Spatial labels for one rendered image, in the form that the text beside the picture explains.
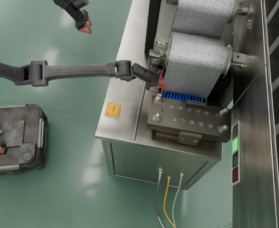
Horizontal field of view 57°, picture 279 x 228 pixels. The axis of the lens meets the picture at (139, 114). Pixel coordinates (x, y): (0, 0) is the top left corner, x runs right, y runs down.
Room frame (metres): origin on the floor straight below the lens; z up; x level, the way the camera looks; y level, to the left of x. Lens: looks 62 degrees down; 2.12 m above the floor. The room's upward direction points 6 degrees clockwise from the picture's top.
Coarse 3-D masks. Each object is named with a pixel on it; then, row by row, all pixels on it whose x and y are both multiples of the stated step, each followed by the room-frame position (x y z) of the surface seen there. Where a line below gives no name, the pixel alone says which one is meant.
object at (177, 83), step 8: (168, 72) 0.72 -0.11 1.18; (176, 72) 0.72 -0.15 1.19; (168, 80) 0.72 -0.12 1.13; (176, 80) 0.72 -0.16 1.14; (184, 80) 0.71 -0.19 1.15; (192, 80) 0.71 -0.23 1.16; (200, 80) 0.71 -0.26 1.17; (208, 80) 0.70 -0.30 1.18; (216, 80) 0.70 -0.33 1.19; (168, 88) 0.72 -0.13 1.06; (176, 88) 0.71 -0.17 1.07; (184, 88) 0.71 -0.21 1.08; (192, 88) 0.71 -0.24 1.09; (200, 88) 0.71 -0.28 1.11; (208, 88) 0.70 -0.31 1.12; (192, 96) 0.71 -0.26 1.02; (200, 96) 0.70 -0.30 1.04
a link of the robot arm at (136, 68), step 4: (136, 64) 0.74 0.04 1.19; (132, 68) 0.73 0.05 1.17; (136, 68) 0.72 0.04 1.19; (140, 68) 0.73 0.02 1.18; (144, 68) 0.74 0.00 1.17; (132, 72) 0.71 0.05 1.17; (136, 72) 0.71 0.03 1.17; (140, 72) 0.71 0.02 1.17; (132, 76) 0.72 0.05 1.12; (136, 76) 0.70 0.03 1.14; (140, 76) 0.70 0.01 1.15
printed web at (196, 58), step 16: (192, 0) 0.97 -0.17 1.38; (208, 0) 0.97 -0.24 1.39; (224, 0) 0.97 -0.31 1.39; (176, 16) 0.96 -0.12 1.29; (192, 16) 0.95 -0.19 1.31; (208, 16) 0.95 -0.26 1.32; (224, 16) 0.94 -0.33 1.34; (192, 32) 0.95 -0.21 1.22; (208, 32) 0.95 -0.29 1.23; (176, 48) 0.75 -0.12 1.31; (192, 48) 0.76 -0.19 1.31; (208, 48) 0.77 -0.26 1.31; (224, 48) 0.78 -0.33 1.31; (176, 64) 0.72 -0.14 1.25; (192, 64) 0.71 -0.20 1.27; (208, 64) 0.71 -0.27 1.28; (224, 64) 0.71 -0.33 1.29
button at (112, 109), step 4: (108, 104) 0.66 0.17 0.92; (112, 104) 0.66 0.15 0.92; (116, 104) 0.67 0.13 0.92; (108, 108) 0.64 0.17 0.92; (112, 108) 0.64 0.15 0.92; (116, 108) 0.64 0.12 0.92; (108, 112) 0.61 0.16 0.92; (112, 112) 0.62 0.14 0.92; (116, 112) 0.62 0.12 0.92; (116, 116) 0.60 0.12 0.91
